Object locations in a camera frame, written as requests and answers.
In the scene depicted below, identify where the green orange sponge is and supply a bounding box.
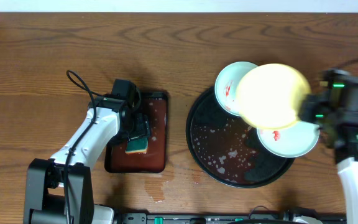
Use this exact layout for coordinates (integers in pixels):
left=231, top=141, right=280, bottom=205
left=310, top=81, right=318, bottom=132
left=125, top=138, right=148, bottom=154

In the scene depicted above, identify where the mint green plate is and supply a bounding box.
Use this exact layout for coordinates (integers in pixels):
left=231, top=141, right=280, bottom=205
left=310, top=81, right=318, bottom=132
left=214, top=62, right=257, bottom=116
left=257, top=121, right=319, bottom=158

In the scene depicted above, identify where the yellow plate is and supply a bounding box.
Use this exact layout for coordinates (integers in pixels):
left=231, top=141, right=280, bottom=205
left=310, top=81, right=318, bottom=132
left=235, top=63, right=311, bottom=129

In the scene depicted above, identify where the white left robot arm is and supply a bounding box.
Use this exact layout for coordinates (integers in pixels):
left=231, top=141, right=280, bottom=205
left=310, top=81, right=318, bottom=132
left=23, top=95, right=150, bottom=223

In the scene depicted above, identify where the black rectangular water tray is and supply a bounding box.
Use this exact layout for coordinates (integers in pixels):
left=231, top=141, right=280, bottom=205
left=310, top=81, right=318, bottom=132
left=104, top=91, right=168, bottom=173

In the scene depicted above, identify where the black round tray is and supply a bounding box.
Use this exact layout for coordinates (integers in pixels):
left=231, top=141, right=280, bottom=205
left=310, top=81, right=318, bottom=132
left=186, top=87, right=294, bottom=189

